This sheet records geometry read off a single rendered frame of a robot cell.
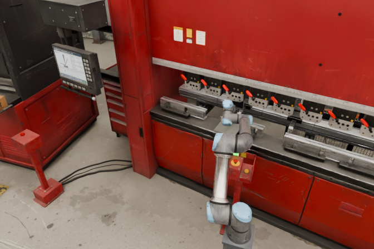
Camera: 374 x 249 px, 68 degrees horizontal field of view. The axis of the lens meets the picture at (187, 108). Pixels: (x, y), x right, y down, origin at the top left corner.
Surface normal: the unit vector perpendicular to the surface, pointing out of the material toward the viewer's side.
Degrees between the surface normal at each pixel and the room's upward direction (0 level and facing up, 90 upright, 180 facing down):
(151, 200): 0
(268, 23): 90
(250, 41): 90
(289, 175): 90
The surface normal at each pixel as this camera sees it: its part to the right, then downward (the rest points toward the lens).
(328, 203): -0.51, 0.47
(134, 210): 0.00, -0.85
